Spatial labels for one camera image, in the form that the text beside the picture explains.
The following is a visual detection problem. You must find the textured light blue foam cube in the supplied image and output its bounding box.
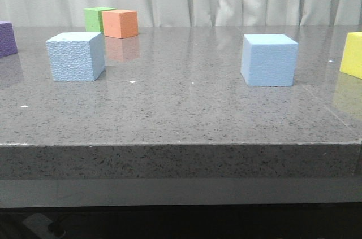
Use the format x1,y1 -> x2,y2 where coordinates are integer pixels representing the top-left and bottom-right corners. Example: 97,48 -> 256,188
46,32 -> 105,81

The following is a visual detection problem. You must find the smooth light blue foam cube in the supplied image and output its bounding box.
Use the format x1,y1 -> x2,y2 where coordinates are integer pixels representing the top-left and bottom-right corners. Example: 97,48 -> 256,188
240,34 -> 298,86

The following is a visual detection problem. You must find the green foam cube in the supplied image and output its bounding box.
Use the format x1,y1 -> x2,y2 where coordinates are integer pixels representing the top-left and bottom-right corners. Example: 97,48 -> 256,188
84,7 -> 115,33

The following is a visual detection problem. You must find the yellow foam cube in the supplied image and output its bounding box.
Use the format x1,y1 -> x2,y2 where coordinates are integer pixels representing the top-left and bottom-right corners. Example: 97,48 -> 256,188
339,32 -> 362,79

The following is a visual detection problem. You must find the purple foam cube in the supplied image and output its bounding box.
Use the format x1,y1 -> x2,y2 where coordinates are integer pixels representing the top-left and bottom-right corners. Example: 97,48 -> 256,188
0,21 -> 18,57

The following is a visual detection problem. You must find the orange foam cube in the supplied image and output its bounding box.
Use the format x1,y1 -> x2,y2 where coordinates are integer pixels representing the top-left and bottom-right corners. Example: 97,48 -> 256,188
102,10 -> 138,38

